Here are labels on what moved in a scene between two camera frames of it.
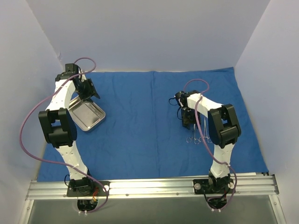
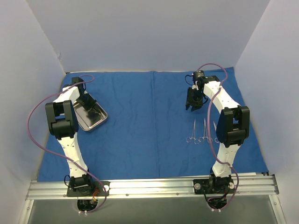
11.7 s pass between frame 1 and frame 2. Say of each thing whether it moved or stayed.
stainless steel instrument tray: stayed
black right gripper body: moved
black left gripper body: moved
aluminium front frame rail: stayed
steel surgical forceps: moved
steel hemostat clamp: stayed
